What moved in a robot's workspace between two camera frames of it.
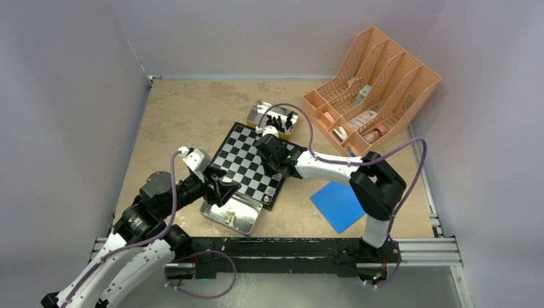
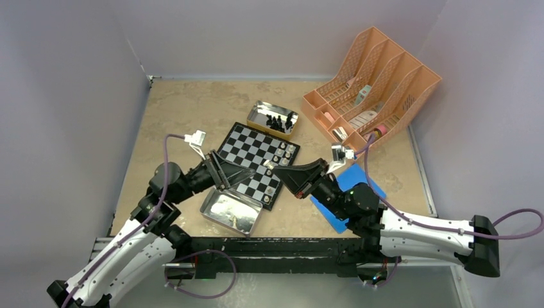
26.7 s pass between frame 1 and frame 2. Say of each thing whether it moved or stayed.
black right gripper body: moved
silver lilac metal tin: stayed
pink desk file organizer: stayed
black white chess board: stayed
